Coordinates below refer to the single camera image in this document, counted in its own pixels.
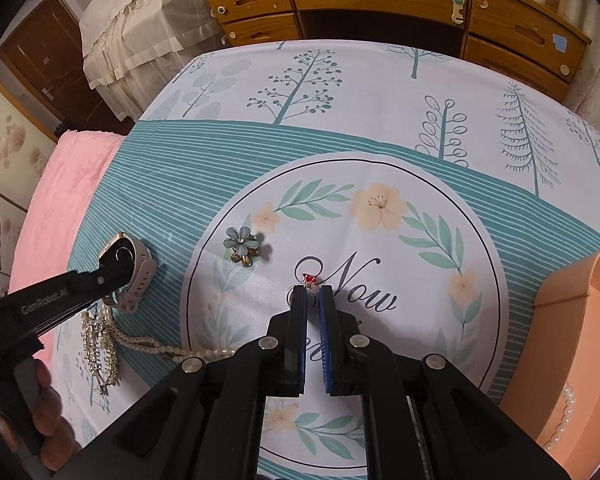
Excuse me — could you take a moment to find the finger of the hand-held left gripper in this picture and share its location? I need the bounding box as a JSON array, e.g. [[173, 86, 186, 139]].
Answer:
[[72, 245, 136, 312]]

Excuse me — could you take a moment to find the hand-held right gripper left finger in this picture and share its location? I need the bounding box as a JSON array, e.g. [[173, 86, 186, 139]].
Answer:
[[55, 285, 308, 480]]

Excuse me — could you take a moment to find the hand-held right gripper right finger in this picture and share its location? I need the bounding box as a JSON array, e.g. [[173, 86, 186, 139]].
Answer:
[[319, 285, 571, 480]]

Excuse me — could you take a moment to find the grey smartwatch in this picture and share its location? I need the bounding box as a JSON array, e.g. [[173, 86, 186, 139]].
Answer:
[[99, 232, 157, 315]]

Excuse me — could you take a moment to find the gold rhinestone necklace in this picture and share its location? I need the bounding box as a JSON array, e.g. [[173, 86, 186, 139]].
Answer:
[[80, 309, 122, 396]]

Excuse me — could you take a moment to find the pearl necklace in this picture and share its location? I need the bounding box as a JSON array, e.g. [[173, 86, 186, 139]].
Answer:
[[107, 310, 242, 362]]

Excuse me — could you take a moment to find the blue flower brooch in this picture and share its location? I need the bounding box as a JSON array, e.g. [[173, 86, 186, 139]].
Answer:
[[224, 226, 272, 267]]

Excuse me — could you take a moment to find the orange jewelry box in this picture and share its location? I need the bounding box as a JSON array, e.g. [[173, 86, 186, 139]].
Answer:
[[499, 247, 600, 467]]

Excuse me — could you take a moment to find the person's left hand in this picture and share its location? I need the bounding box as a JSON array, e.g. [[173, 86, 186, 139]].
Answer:
[[32, 360, 74, 472]]

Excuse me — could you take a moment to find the pink blanket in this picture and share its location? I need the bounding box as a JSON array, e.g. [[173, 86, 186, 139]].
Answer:
[[7, 130, 128, 366]]

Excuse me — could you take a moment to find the tree printed teal tablecloth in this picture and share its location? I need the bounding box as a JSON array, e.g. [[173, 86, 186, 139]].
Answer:
[[55, 40, 600, 480]]

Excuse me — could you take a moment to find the brown wooden door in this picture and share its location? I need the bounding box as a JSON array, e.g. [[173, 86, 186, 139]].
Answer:
[[0, 0, 128, 128]]

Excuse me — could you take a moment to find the cream lace cover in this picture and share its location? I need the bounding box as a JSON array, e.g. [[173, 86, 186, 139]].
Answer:
[[77, 0, 231, 121]]

